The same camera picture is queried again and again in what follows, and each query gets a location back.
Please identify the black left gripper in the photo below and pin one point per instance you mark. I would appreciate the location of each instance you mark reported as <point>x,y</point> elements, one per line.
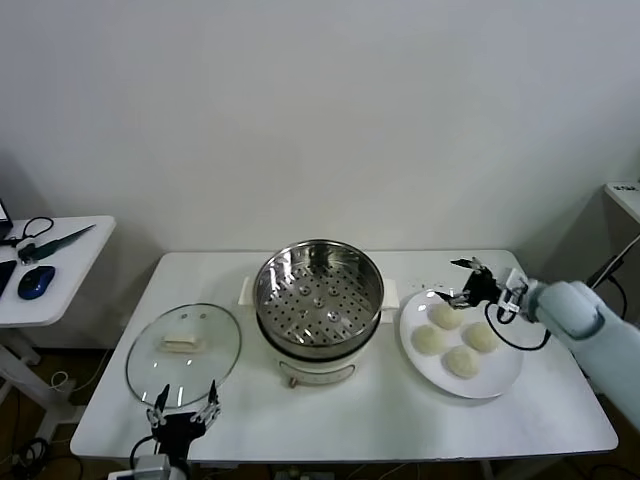
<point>177,430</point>

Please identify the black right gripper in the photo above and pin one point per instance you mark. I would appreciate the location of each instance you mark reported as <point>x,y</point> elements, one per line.
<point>482,289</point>

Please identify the white steamed baozi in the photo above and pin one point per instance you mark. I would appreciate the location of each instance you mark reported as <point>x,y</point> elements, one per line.
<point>429,341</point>
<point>481,336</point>
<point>463,361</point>
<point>448,316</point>

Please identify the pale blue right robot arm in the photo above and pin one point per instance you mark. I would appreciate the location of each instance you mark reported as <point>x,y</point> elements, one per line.
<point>590,320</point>

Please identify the stainless steel steamer basket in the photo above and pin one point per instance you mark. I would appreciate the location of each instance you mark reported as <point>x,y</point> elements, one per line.
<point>320,300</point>

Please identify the white round plate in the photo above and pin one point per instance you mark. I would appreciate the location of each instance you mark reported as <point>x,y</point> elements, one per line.
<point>500,365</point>

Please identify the cream electric cooker pot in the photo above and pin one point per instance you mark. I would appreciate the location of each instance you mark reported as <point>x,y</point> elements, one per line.
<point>315,372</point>

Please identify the white side table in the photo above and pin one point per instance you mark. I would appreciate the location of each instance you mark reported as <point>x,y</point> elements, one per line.
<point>75,280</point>

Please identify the white desk with black label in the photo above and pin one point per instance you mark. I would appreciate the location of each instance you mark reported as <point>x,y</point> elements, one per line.
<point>625,200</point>

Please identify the blue computer mouse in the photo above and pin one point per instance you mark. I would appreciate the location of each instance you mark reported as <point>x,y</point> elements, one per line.
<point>36,282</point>

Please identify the small black tool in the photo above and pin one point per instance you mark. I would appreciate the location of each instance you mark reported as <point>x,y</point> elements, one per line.
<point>27,254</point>

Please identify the laptop screen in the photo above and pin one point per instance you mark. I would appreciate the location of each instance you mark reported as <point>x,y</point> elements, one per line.
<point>4,215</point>

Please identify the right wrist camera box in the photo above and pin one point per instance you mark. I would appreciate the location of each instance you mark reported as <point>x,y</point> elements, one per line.
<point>512,292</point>

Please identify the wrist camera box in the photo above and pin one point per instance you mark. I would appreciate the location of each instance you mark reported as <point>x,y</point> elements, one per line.
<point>150,465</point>
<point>512,292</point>

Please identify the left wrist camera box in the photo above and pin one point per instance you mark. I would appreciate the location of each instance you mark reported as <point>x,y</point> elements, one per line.
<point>150,465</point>

